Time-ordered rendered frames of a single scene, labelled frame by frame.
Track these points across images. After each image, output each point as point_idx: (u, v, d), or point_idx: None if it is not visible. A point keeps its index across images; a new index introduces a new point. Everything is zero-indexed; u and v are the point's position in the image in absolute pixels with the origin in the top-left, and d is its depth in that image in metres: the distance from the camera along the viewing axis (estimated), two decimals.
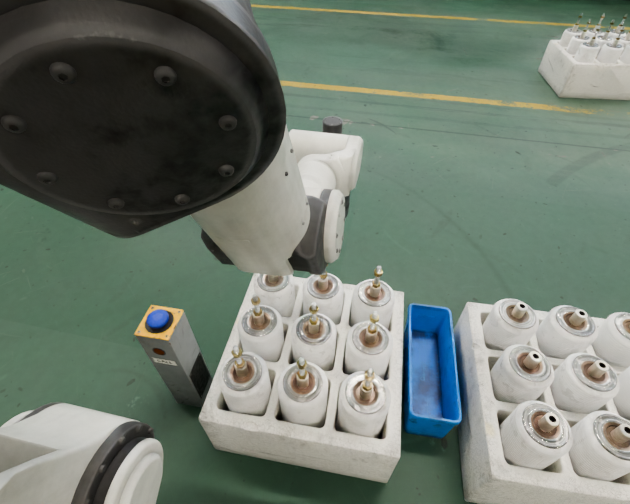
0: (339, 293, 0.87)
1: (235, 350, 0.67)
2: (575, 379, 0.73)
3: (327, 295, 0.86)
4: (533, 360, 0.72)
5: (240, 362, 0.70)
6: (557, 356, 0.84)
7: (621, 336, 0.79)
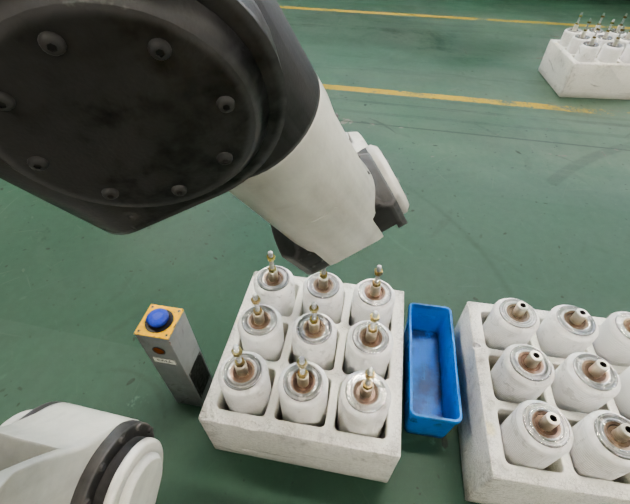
0: (339, 292, 0.87)
1: (235, 350, 0.67)
2: (576, 378, 0.73)
3: (327, 294, 0.86)
4: (534, 359, 0.72)
5: (240, 361, 0.70)
6: (558, 355, 0.84)
7: (621, 336, 0.79)
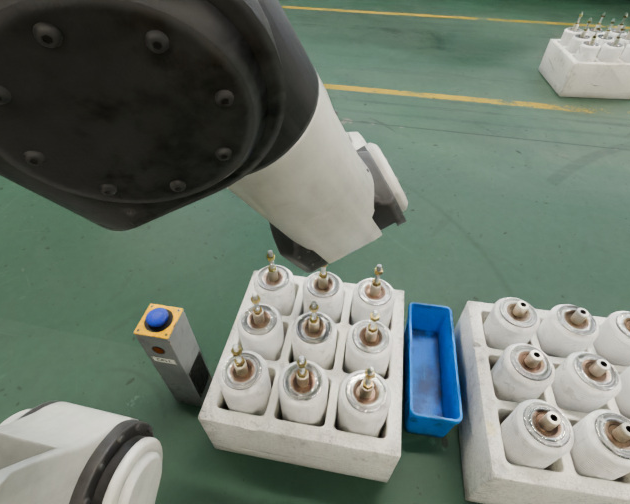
0: (339, 291, 0.87)
1: (235, 349, 0.67)
2: (576, 378, 0.72)
3: (327, 293, 0.86)
4: (534, 359, 0.72)
5: (240, 361, 0.70)
6: (558, 355, 0.84)
7: (622, 335, 0.79)
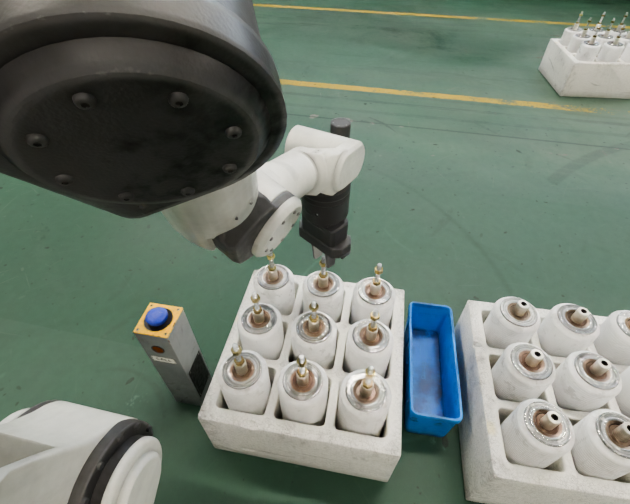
0: (339, 291, 0.86)
1: (235, 348, 0.66)
2: (577, 377, 0.72)
3: (327, 293, 0.86)
4: (535, 358, 0.72)
5: (240, 360, 0.69)
6: (559, 354, 0.83)
7: (623, 334, 0.79)
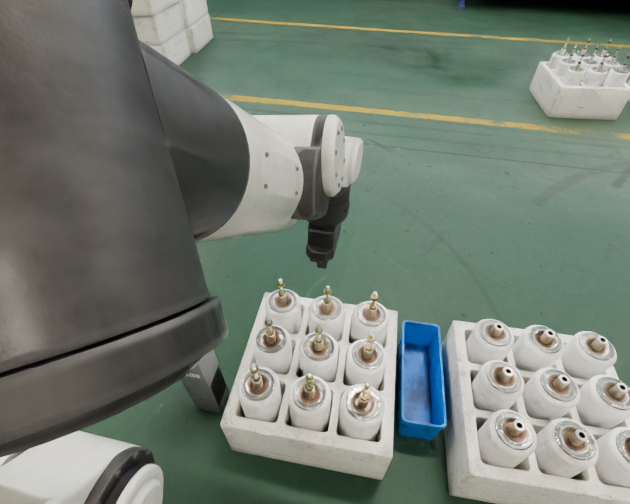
0: (332, 321, 0.98)
1: (253, 367, 0.79)
2: (542, 391, 0.85)
3: (322, 316, 0.99)
4: (506, 375, 0.85)
5: (257, 377, 0.82)
6: (530, 369, 0.96)
7: (584, 353, 0.92)
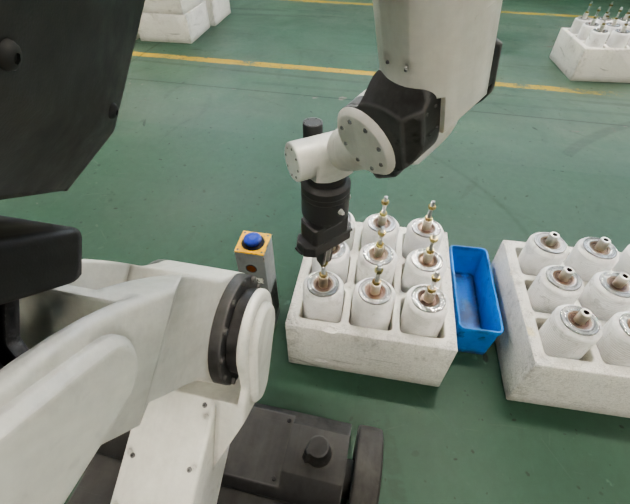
0: (388, 233, 1.00)
1: None
2: (602, 289, 0.87)
3: (378, 229, 1.00)
4: (567, 272, 0.86)
5: (321, 271, 0.85)
6: (584, 280, 0.98)
7: None
